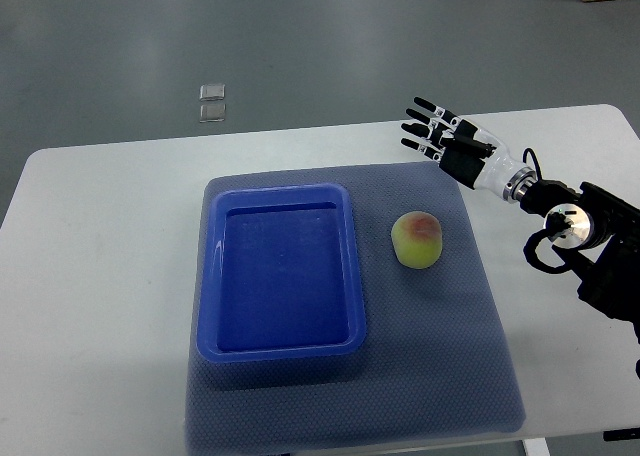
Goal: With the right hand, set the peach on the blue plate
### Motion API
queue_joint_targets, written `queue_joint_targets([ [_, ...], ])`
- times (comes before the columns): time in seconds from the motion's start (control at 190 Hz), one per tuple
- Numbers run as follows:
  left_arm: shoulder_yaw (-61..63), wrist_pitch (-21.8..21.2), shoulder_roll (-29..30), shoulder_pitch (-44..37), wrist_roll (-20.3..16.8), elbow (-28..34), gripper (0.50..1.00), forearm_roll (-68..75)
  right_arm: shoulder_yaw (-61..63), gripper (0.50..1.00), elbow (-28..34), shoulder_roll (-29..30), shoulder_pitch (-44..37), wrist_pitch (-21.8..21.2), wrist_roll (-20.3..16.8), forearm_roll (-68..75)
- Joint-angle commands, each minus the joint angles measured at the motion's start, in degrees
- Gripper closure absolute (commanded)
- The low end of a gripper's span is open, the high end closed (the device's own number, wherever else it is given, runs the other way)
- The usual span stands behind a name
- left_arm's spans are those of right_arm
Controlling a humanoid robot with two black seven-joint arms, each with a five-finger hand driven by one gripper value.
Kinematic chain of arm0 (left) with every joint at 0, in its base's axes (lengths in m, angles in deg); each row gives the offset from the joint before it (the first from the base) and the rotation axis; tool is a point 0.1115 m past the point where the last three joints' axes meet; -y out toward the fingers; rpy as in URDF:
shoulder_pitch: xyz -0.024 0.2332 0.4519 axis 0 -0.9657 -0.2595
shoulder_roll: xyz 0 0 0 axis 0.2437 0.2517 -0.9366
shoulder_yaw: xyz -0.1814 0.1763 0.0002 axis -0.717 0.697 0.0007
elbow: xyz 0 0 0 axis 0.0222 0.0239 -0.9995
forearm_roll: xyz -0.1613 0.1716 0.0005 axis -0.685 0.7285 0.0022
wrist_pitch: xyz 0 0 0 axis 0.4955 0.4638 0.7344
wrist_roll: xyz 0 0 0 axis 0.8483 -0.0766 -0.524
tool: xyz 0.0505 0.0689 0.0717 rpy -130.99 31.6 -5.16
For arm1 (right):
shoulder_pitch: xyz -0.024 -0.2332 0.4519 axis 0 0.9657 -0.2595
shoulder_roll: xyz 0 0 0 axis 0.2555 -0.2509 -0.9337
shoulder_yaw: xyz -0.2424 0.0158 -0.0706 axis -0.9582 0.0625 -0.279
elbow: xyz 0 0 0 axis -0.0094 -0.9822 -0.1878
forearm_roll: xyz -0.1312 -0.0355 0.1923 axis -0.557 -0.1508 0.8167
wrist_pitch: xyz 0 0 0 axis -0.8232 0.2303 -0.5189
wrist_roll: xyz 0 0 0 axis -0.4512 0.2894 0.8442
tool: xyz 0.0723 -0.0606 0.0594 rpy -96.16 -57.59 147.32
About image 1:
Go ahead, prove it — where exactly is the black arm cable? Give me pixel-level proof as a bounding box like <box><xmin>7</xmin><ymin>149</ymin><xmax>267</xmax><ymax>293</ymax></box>
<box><xmin>522</xmin><ymin>147</ymin><xmax>545</xmax><ymax>182</ymax></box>

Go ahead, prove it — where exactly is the blue grey mesh mat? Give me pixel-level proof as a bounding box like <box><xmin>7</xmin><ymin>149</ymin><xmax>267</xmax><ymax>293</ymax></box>
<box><xmin>185</xmin><ymin>162</ymin><xmax>525</xmax><ymax>455</ymax></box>

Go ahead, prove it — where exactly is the green red peach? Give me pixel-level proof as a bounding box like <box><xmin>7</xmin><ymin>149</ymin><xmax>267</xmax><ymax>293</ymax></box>
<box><xmin>391</xmin><ymin>211</ymin><xmax>443</xmax><ymax>270</ymax></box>

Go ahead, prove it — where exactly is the metal floor plate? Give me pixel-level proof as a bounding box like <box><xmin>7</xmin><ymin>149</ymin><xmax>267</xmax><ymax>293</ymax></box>
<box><xmin>199</xmin><ymin>83</ymin><xmax>225</xmax><ymax>101</ymax></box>
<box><xmin>199</xmin><ymin>103</ymin><xmax>226</xmax><ymax>123</ymax></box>

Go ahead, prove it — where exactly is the lower metal floor plate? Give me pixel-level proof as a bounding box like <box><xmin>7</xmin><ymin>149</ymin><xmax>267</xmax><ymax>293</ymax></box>
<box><xmin>199</xmin><ymin>103</ymin><xmax>226</xmax><ymax>123</ymax></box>

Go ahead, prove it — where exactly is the white table leg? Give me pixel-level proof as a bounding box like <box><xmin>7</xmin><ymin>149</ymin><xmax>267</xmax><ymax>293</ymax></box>
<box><xmin>522</xmin><ymin>438</ymin><xmax>550</xmax><ymax>456</ymax></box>

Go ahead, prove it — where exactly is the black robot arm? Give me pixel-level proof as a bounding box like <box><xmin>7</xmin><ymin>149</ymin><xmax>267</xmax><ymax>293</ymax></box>
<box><xmin>518</xmin><ymin>180</ymin><xmax>639</xmax><ymax>333</ymax></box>

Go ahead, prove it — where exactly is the blue plastic tray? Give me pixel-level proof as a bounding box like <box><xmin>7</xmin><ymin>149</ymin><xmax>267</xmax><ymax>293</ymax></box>
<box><xmin>196</xmin><ymin>183</ymin><xmax>366</xmax><ymax>364</ymax></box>

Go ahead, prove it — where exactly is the upper metal floor plate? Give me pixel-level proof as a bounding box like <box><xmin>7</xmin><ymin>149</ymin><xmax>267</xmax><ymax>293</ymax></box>
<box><xmin>199</xmin><ymin>83</ymin><xmax>225</xmax><ymax>101</ymax></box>

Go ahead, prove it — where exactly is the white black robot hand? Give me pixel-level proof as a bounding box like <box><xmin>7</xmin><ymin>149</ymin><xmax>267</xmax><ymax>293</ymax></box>
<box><xmin>401</xmin><ymin>97</ymin><xmax>541</xmax><ymax>203</ymax></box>

